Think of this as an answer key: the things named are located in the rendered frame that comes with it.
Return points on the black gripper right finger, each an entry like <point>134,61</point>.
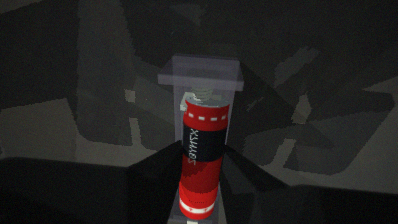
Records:
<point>253,196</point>

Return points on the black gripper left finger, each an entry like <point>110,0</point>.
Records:
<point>60,192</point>

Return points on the red and black battery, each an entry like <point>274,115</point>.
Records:
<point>203,140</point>

